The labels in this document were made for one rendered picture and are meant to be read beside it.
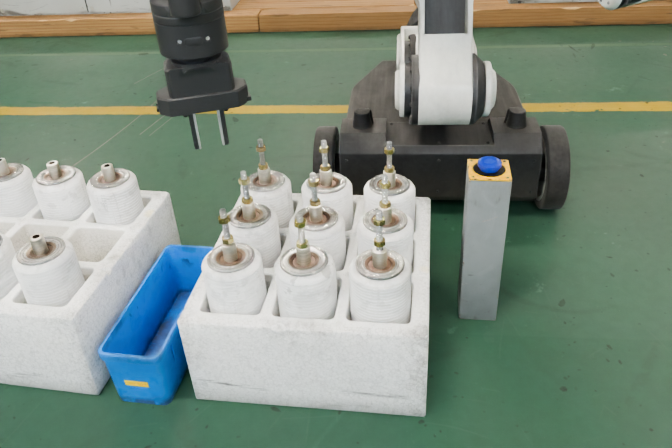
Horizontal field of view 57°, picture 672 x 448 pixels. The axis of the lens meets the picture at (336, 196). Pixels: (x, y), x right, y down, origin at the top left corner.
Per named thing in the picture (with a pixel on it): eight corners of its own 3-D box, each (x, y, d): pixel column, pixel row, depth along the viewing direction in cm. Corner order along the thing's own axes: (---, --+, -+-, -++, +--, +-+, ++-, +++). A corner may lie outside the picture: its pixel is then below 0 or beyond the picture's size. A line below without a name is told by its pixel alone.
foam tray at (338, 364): (252, 259, 139) (241, 191, 129) (427, 267, 133) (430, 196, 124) (195, 399, 106) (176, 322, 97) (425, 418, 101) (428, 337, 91)
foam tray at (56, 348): (30, 246, 147) (5, 181, 138) (184, 258, 140) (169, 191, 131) (-94, 372, 115) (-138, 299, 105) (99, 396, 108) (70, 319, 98)
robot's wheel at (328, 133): (324, 180, 167) (319, 112, 156) (343, 180, 166) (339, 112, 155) (315, 223, 150) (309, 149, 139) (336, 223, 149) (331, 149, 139)
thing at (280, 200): (250, 246, 131) (239, 172, 121) (295, 240, 132) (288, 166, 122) (252, 274, 123) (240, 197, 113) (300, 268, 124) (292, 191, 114)
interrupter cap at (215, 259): (217, 243, 102) (216, 240, 102) (261, 247, 101) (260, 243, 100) (200, 272, 96) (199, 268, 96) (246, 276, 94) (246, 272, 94)
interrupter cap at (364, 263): (404, 282, 91) (404, 279, 91) (353, 281, 92) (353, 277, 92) (404, 251, 98) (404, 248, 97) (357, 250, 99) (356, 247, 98)
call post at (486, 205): (457, 294, 125) (467, 159, 109) (492, 296, 124) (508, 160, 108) (458, 319, 119) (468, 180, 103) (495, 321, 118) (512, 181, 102)
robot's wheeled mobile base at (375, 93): (348, 102, 204) (344, -1, 186) (510, 100, 198) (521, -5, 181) (328, 209, 150) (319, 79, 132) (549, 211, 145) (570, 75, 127)
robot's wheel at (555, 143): (526, 181, 161) (536, 111, 150) (546, 181, 160) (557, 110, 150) (541, 225, 144) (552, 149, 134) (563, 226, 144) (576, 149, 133)
